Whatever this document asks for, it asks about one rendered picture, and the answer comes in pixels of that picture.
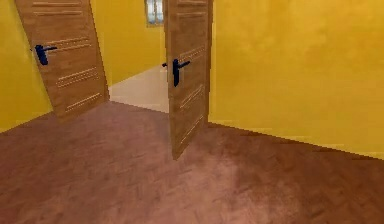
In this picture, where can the brown wooden room door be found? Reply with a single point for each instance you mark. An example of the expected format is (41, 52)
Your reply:
(188, 83)
(71, 63)

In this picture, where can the window with pale frame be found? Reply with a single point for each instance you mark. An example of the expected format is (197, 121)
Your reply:
(154, 12)

